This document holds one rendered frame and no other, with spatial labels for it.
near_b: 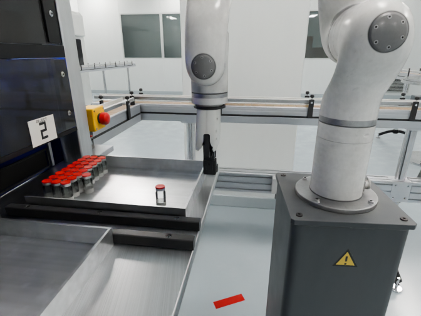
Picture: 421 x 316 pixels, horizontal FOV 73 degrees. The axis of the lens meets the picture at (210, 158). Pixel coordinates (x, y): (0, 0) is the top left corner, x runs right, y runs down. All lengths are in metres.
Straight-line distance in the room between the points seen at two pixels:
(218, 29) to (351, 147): 0.37
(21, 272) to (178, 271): 0.24
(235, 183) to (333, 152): 1.05
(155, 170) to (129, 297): 0.45
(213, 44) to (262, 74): 1.56
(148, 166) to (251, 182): 0.95
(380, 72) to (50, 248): 0.66
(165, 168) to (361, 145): 0.49
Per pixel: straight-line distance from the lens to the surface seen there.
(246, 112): 1.52
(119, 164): 0.86
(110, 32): 9.60
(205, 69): 0.56
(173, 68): 8.94
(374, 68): 0.62
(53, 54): 0.84
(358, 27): 0.60
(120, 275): 0.48
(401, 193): 1.86
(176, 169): 0.81
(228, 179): 1.66
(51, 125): 0.81
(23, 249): 0.59
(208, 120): 0.64
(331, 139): 0.68
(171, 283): 0.45
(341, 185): 0.71
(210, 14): 0.57
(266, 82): 2.11
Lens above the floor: 1.19
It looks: 20 degrees down
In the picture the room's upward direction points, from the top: straight up
